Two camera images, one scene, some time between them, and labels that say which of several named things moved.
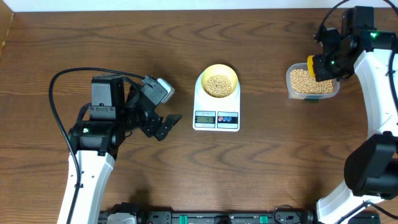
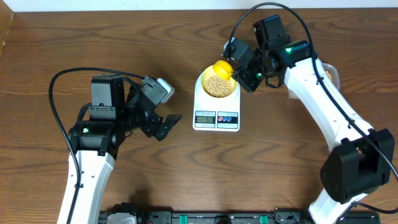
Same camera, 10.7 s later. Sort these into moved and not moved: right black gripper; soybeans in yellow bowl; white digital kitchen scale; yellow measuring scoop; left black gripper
Moved: right black gripper; yellow measuring scoop
Not moved: soybeans in yellow bowl; white digital kitchen scale; left black gripper
